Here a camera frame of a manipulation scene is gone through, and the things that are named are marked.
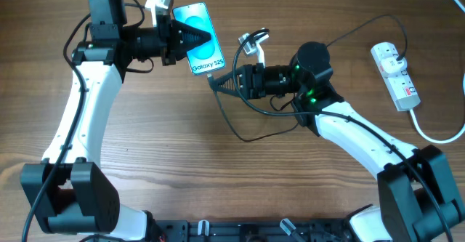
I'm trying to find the black USB charging cable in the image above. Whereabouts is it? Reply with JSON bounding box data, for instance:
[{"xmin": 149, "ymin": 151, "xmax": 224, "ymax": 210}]
[{"xmin": 206, "ymin": 14, "xmax": 408, "ymax": 142}]

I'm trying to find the blue Galaxy smartphone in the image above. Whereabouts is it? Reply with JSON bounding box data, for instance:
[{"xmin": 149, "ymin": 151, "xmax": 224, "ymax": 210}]
[{"xmin": 172, "ymin": 2, "xmax": 226, "ymax": 75}]

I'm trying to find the white power strip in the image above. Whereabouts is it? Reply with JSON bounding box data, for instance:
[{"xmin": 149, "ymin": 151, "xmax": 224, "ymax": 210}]
[{"xmin": 371, "ymin": 42, "xmax": 421, "ymax": 111}]

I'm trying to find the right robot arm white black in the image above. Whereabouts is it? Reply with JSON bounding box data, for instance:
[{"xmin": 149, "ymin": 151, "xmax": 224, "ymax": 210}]
[{"xmin": 209, "ymin": 42, "xmax": 464, "ymax": 241}]

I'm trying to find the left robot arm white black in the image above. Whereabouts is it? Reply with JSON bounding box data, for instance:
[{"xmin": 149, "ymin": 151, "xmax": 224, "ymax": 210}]
[{"xmin": 20, "ymin": 0, "xmax": 211, "ymax": 241}]

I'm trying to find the white USB charger plug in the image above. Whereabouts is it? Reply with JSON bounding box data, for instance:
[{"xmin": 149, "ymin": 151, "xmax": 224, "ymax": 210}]
[{"xmin": 379, "ymin": 57, "xmax": 407, "ymax": 78}]

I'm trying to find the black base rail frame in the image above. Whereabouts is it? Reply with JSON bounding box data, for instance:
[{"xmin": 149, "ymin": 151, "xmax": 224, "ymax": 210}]
[{"xmin": 87, "ymin": 218, "xmax": 412, "ymax": 242}]

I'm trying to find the white power strip cord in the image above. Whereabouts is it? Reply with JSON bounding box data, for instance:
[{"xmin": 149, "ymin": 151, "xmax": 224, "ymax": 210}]
[{"xmin": 409, "ymin": 73, "xmax": 465, "ymax": 145}]

